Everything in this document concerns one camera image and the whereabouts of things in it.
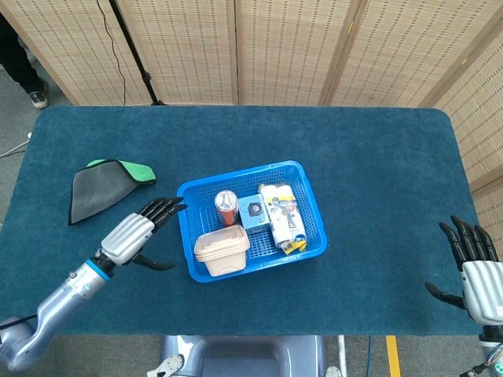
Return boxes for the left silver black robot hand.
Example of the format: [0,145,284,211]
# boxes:
[101,196,189,272]

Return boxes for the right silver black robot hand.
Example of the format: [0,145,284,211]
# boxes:
[424,214,503,325]

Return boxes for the grey and green microfiber cloth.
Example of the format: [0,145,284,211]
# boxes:
[67,158,157,227]

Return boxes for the beige lidded lunch box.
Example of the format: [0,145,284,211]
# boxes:
[193,225,252,278]

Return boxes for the red soda can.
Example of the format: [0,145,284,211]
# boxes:
[214,189,240,228]

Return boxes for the light blue speaker box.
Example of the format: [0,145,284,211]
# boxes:
[237,193,271,232]

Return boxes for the white packaged bag roll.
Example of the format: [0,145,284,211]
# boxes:
[257,182,308,255]

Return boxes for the blue perforated plastic basket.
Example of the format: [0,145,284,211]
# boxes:
[176,159,329,284]

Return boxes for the yellow floor tape strip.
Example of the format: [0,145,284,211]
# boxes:
[385,335,403,377]

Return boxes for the teal table carpet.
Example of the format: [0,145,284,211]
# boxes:
[0,104,492,338]

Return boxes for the grey robot torso base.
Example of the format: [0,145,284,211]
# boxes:
[147,335,343,377]

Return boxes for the black tripod stand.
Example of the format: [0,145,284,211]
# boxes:
[108,0,170,108]

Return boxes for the person leg with sneaker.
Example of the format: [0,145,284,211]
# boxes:
[0,13,50,110]

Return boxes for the bamboo folding screen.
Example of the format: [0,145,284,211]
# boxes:
[0,0,503,247]

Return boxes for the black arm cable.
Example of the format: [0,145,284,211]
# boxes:
[0,313,39,329]

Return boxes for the white floor cable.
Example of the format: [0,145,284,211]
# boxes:
[0,131,34,158]

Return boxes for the thin black hanging cable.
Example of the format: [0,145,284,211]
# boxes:
[96,0,128,106]

